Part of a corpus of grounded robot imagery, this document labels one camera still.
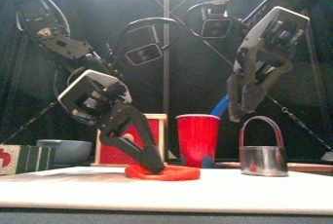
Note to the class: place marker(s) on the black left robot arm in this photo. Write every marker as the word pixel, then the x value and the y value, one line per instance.
pixel 52 36

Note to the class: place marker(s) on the grey bowl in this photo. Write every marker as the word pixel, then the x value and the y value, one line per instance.
pixel 69 151

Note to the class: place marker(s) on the red plastic cup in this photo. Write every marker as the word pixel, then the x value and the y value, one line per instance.
pixel 196 140

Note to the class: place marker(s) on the white cutting board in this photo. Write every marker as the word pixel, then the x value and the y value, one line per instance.
pixel 172 195

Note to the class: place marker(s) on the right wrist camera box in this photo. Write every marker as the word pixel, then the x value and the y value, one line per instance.
pixel 215 23

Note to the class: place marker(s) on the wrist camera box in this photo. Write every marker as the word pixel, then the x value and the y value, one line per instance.
pixel 141 49
pixel 215 23

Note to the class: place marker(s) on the diagonal frame brace rod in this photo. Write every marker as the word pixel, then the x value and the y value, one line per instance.
pixel 298 122

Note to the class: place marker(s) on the vertical metal frame pole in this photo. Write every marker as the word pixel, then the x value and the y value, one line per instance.
pixel 165 72

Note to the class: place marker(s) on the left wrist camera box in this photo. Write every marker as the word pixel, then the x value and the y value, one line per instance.
pixel 141 49

